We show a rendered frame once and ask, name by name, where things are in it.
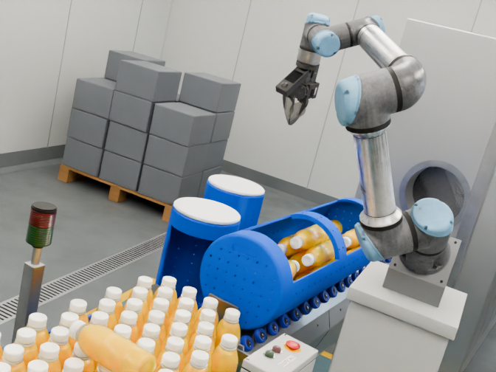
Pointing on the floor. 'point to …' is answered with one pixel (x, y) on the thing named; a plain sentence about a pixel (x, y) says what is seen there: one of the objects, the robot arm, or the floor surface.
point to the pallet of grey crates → (148, 130)
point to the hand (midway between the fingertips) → (289, 121)
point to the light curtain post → (474, 206)
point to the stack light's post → (28, 294)
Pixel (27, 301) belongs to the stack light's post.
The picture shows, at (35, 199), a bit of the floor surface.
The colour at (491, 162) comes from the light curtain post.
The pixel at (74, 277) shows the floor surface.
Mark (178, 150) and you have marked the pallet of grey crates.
